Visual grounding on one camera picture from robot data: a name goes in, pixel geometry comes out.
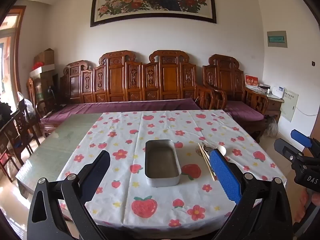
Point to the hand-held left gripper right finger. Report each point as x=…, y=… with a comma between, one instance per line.
x=225, y=177

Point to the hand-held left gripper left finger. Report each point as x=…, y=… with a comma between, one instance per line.
x=97, y=172

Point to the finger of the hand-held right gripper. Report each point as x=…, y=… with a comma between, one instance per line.
x=283, y=148
x=301, y=138

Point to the large white plastic spoon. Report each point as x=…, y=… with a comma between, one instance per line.
x=222, y=150

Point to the metal fork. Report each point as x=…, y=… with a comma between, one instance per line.
x=198, y=151

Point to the rectangular metal tray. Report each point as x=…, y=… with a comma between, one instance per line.
x=162, y=162

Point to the person's right hand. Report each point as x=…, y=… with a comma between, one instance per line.
x=315, y=200

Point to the wooden side table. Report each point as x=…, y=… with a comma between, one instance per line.
x=273, y=105

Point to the white blue device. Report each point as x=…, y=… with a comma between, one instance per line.
x=278, y=92

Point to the purple armchair cushion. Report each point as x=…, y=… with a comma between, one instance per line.
x=245, y=111

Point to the strawberry flower print tablecloth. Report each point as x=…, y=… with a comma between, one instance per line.
x=150, y=205

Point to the small white box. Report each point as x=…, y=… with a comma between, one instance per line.
x=263, y=87

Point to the red card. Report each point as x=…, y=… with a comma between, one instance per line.
x=251, y=81

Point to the dark wooden chair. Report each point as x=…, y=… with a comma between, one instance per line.
x=17, y=135

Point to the carved wooden armchair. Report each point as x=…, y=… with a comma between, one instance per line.
x=225, y=77

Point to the carved wooden sofa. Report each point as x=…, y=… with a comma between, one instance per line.
x=117, y=80

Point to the clear plastic bag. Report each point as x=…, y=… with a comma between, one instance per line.
x=26, y=105

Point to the white red box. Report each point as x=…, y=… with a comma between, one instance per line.
x=42, y=70

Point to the brown cardboard box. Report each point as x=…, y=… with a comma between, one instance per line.
x=44, y=57

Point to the framed peacock flower painting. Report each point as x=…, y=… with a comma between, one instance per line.
x=152, y=0

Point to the beige wall panel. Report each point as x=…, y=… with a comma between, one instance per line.
x=289, y=105

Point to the grey wall box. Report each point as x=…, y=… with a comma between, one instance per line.
x=277, y=39

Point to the wooden door frame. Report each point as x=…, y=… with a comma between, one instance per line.
x=18, y=50

